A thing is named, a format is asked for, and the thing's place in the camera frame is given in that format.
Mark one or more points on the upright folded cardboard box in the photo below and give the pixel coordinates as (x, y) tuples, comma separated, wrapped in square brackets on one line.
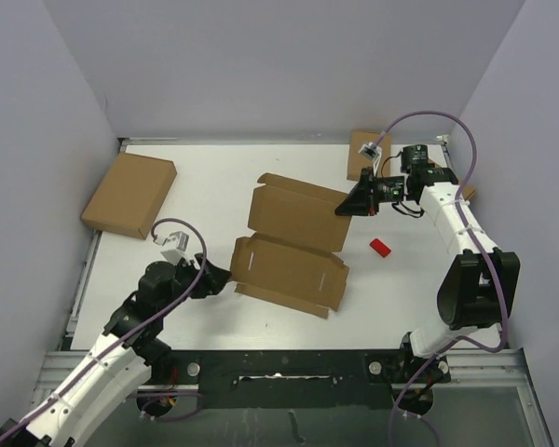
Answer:
[(357, 161)]

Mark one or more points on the aluminium table frame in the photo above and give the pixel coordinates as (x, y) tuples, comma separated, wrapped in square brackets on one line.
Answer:
[(210, 200)]

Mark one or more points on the small red block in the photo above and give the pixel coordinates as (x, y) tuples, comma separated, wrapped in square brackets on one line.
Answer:
[(380, 247)]

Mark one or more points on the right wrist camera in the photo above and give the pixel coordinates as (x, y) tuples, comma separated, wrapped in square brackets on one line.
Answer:
[(372, 152)]

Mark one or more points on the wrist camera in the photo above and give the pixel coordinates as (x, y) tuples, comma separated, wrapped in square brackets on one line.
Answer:
[(173, 246), (372, 152)]

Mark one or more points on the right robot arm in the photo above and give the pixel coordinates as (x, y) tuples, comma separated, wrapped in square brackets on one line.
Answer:
[(478, 289)]

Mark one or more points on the large folded cardboard box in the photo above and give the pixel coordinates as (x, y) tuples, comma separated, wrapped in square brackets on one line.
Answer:
[(130, 195)]

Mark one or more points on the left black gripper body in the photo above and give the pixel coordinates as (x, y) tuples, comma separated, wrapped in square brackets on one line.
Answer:
[(187, 272)]

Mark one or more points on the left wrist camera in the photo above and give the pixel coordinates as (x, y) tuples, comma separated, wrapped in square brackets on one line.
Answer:
[(173, 246)]

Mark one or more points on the brown cardboard box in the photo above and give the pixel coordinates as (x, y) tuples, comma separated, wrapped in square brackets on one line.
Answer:
[(291, 259)]

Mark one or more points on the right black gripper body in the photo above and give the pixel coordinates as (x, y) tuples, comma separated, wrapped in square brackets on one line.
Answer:
[(390, 189)]

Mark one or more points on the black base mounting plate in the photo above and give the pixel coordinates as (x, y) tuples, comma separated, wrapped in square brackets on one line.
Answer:
[(292, 379)]

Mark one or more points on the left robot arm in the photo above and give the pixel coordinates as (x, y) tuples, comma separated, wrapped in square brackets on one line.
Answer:
[(122, 358)]

